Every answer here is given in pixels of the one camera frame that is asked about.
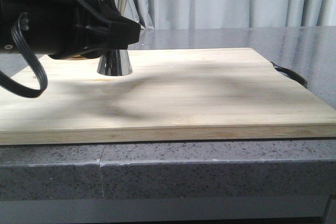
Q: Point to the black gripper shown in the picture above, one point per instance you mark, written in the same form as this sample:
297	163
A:
66	28

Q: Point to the steel hourglass jigger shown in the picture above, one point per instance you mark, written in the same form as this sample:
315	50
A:
115	62

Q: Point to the light wooden cutting board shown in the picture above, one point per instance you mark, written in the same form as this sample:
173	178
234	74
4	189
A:
171	95

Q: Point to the black cutting board handle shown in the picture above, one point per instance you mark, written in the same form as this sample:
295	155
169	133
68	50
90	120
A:
291	74

